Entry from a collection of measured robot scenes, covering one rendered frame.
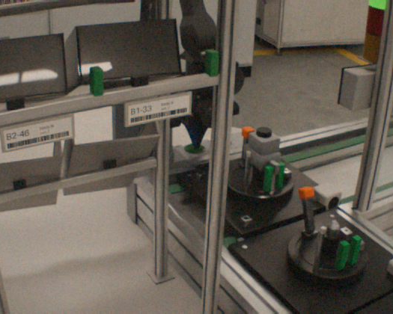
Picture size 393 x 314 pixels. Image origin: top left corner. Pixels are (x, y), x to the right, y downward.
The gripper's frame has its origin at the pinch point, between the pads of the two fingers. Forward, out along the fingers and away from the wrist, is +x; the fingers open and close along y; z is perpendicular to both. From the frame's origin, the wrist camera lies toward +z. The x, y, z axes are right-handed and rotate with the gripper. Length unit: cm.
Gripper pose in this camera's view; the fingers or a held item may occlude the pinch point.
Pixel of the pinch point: (196, 133)
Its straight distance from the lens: 127.6
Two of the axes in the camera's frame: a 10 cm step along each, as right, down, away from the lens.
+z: 5.1, 4.1, -7.6
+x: -0.3, 8.9, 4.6
